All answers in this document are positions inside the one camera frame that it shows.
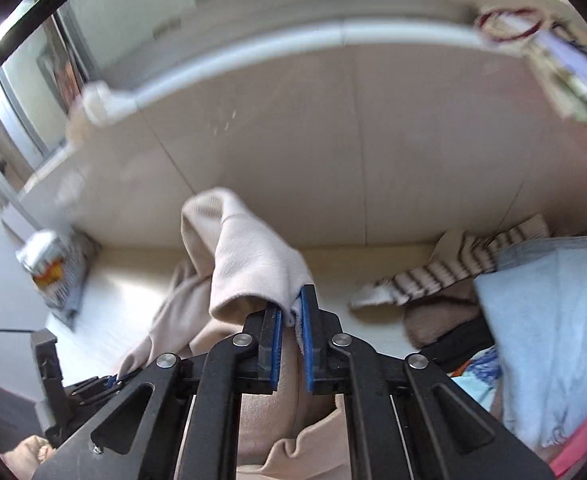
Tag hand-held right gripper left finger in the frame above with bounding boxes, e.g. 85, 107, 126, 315
33, 305, 284, 480

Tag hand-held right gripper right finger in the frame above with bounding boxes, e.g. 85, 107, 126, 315
301, 284, 557, 480

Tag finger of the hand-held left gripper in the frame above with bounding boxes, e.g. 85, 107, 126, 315
66, 370, 141, 421

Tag beige pants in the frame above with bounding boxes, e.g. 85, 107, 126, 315
116, 187, 351, 480

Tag beige jacket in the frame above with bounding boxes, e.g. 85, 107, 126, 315
0, 435, 56, 480

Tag small pile of striped clothes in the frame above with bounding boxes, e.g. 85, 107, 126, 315
16, 230, 99, 331

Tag brown sock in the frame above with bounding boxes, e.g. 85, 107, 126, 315
404, 285, 484, 348

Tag striped sock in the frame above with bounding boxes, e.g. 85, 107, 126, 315
349, 214, 551, 311

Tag black sock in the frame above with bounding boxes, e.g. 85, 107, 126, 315
418, 317, 497, 366

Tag cream cloth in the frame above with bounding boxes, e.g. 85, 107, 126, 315
433, 230, 471, 263

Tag orange and light blue sock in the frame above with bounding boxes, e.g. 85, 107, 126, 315
448, 345, 504, 416

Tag light blue jeans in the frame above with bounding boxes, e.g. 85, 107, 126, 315
473, 235, 587, 448

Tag white pipe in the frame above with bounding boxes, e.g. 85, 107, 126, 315
68, 20, 494, 128

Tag wall poster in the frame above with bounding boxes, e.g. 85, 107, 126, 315
36, 50, 89, 111

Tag black braided cable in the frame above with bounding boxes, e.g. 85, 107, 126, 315
0, 0, 114, 61

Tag red ring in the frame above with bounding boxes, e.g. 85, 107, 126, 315
476, 6, 544, 43

